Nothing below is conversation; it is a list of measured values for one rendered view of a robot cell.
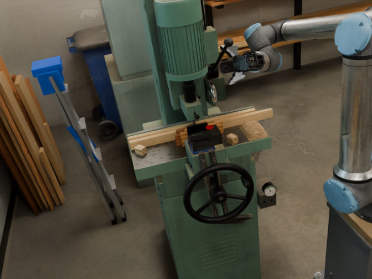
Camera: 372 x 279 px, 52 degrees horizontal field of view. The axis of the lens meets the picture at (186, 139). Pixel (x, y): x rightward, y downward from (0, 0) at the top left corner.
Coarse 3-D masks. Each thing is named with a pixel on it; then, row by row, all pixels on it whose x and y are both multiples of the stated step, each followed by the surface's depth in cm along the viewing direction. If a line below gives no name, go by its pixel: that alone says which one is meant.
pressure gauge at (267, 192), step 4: (264, 184) 171; (268, 184) 170; (272, 184) 170; (264, 188) 170; (268, 188) 170; (272, 188) 170; (276, 188) 171; (264, 192) 170; (268, 192) 171; (272, 192) 172; (268, 196) 172
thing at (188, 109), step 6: (180, 96) 171; (180, 102) 173; (186, 102) 165; (192, 102) 164; (198, 102) 163; (186, 108) 161; (192, 108) 162; (198, 108) 163; (186, 114) 164; (192, 114) 163; (198, 114) 164; (192, 120) 165
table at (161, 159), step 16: (224, 128) 175; (160, 144) 171; (176, 144) 169; (224, 144) 164; (240, 144) 162; (256, 144) 164; (144, 160) 162; (160, 160) 160; (176, 160) 159; (144, 176) 160; (192, 176) 153
